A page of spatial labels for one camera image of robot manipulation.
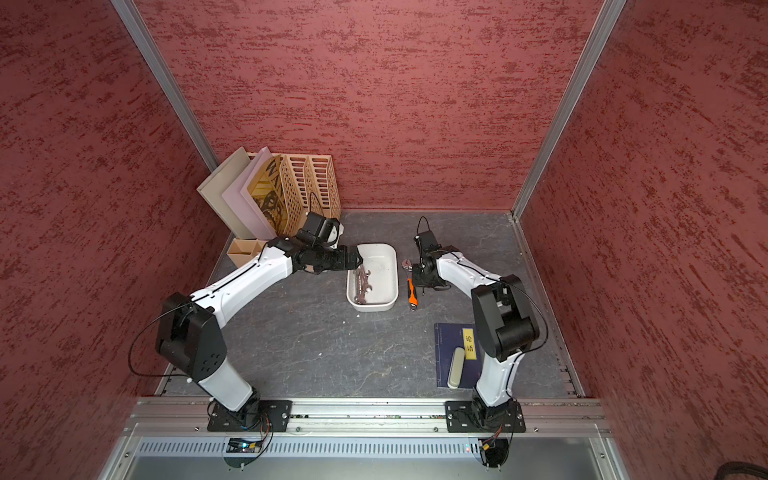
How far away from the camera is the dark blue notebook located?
81cm

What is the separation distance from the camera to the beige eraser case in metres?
0.78

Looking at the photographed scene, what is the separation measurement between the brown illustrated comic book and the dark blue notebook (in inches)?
25.9

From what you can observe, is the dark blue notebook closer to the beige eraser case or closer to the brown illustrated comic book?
the beige eraser case

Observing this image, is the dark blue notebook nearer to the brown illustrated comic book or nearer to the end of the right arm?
the end of the right arm

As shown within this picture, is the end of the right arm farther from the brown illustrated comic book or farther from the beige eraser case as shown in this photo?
the brown illustrated comic book
